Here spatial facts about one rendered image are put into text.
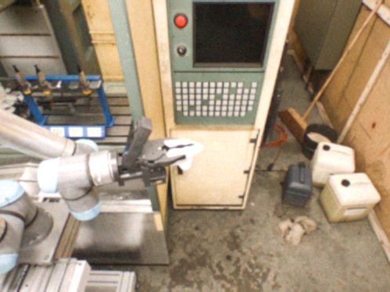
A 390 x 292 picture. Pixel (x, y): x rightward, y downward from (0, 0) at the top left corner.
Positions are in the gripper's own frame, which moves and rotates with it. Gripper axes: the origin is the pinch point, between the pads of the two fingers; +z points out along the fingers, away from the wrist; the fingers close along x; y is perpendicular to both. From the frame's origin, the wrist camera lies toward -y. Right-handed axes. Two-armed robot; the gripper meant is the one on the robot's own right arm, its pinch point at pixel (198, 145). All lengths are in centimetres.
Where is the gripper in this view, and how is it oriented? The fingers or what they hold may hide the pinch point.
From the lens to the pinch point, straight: 64.4
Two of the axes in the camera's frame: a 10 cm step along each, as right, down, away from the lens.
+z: 9.8, -1.6, 1.6
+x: 2.2, 6.0, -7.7
